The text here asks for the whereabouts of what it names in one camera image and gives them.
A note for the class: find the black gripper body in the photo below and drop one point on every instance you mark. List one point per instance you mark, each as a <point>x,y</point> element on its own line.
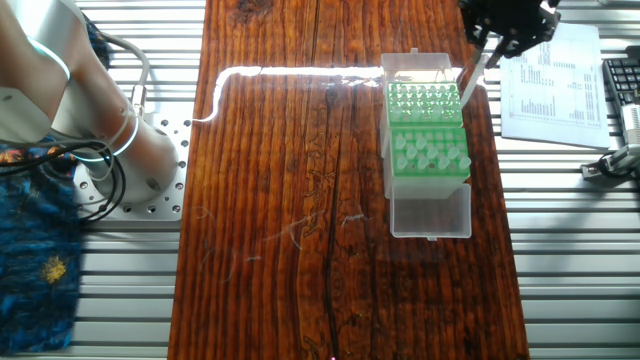
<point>515,17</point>

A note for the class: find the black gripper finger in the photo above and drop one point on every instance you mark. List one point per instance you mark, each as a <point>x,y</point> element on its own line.
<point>472,30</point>
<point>525,44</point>

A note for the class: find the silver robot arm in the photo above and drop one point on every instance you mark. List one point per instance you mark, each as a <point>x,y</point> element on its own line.
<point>40,75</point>

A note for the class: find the printed white paper sheet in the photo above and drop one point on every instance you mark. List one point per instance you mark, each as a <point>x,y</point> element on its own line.
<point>550,115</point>

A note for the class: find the black keyboard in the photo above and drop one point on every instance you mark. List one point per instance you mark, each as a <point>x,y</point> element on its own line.
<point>620,80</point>

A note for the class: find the brown wooden board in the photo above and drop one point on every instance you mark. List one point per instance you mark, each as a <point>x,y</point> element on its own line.
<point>280,200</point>

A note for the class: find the blue painted cloth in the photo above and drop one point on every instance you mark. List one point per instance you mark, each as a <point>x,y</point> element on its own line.
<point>35,280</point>

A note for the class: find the aluminium post with foot bracket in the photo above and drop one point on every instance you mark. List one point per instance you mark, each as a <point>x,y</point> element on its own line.
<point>590,171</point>

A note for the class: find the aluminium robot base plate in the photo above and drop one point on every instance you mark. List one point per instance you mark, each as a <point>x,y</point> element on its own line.
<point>170,200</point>

